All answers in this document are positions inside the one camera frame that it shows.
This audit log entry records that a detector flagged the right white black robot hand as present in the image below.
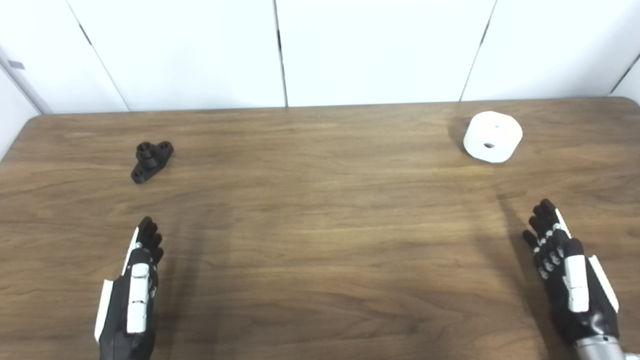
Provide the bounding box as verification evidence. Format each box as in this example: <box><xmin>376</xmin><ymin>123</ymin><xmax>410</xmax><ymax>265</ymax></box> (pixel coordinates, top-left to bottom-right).
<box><xmin>522</xmin><ymin>198</ymin><xmax>621</xmax><ymax>346</ymax></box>

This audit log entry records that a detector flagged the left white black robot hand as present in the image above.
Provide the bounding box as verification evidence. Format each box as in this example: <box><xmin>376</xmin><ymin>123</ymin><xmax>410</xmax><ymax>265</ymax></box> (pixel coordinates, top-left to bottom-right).
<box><xmin>95</xmin><ymin>216</ymin><xmax>165</xmax><ymax>360</ymax></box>

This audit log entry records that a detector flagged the black flanged holder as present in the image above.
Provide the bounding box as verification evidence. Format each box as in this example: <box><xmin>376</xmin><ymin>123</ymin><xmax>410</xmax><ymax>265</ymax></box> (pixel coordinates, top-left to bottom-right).
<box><xmin>131</xmin><ymin>141</ymin><xmax>175</xmax><ymax>184</ymax></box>

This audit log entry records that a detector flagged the round white piece with holes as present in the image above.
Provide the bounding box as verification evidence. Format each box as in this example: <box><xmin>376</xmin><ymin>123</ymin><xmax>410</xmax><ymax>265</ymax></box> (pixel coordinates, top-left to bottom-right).
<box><xmin>463</xmin><ymin>111</ymin><xmax>524</xmax><ymax>164</ymax></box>

